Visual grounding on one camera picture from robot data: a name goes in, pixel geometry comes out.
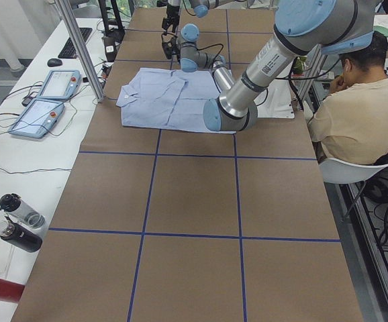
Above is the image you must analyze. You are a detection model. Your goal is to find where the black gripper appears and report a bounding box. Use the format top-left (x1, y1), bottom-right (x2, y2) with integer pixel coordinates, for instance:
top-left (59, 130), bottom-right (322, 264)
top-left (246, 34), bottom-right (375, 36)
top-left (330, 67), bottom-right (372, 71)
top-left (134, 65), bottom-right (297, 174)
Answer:
top-left (161, 33), bottom-right (178, 59)
top-left (162, 9), bottom-right (180, 33)

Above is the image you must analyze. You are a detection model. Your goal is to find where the blue striped button-up shirt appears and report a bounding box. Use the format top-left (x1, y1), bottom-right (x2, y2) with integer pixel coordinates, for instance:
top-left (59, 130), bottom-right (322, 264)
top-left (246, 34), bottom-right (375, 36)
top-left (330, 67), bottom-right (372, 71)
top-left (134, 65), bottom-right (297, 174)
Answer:
top-left (116, 68), bottom-right (218, 133)

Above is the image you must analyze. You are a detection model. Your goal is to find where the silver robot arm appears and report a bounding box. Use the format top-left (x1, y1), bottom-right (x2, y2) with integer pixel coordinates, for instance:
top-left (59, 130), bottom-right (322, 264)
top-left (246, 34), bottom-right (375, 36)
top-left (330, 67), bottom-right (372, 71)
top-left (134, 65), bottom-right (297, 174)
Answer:
top-left (162, 0), bottom-right (379, 131)
top-left (156, 0), bottom-right (250, 34)

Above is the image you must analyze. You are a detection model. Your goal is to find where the black keyboard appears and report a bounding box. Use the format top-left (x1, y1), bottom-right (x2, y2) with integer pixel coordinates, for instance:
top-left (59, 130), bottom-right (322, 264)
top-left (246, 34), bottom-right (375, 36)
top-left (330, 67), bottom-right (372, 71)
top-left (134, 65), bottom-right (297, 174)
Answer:
top-left (57, 27), bottom-right (93, 59)

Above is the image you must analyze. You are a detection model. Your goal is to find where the upper teach pendant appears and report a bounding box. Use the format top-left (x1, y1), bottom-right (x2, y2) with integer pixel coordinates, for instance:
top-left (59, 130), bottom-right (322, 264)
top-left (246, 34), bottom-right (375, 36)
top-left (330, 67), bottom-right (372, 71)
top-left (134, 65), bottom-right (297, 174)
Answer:
top-left (36, 70), bottom-right (82, 101)

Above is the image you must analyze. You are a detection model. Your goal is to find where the teach pendant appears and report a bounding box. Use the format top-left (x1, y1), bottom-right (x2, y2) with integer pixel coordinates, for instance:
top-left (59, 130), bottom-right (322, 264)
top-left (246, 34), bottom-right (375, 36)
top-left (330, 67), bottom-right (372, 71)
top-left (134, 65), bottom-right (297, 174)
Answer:
top-left (7, 99), bottom-right (64, 139)
top-left (36, 70), bottom-right (82, 101)

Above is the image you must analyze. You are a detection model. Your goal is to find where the black computer mouse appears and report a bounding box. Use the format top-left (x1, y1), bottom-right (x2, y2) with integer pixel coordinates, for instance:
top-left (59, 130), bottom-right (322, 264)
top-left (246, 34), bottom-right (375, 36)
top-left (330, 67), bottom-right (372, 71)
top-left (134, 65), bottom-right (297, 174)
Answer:
top-left (47, 58), bottom-right (62, 67)

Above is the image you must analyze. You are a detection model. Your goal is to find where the lower teach pendant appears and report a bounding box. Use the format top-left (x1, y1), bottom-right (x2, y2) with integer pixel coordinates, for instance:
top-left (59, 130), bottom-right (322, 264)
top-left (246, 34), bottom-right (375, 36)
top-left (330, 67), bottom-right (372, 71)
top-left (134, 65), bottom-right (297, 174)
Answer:
top-left (7, 99), bottom-right (64, 139)

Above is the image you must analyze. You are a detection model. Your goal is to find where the white chair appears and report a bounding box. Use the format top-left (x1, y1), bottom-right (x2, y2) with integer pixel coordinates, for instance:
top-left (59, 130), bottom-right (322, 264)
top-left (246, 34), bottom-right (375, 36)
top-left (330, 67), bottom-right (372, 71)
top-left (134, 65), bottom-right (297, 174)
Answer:
top-left (319, 158), bottom-right (388, 221)

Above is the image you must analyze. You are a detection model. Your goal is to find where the person in beige shirt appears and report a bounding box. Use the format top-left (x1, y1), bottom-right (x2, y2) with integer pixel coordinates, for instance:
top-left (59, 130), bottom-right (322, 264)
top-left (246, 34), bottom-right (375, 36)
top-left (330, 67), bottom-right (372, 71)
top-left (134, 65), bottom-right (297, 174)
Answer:
top-left (307, 32), bottom-right (388, 165)

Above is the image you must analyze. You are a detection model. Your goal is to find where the clear water bottle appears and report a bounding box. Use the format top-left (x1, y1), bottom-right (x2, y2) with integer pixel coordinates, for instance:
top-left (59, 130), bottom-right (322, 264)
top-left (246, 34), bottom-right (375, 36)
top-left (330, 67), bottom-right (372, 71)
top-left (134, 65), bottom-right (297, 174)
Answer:
top-left (0, 193), bottom-right (46, 229)

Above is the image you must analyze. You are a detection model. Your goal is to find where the black water bottle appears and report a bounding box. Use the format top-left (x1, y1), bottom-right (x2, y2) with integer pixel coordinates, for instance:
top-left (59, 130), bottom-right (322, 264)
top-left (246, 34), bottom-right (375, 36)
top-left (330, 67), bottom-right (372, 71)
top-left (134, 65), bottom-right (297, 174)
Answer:
top-left (0, 216), bottom-right (42, 253)

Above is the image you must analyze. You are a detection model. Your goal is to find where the aluminium frame post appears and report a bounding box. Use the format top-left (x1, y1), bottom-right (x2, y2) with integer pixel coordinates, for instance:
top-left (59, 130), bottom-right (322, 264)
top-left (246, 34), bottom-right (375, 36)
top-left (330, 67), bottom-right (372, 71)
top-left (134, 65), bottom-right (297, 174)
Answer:
top-left (54, 0), bottom-right (104, 102)

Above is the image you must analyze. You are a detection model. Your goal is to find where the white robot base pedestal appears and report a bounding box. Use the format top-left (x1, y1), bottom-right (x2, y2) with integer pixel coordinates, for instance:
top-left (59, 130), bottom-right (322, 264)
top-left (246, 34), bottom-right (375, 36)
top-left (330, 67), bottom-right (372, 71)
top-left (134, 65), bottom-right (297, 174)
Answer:
top-left (254, 80), bottom-right (295, 119)

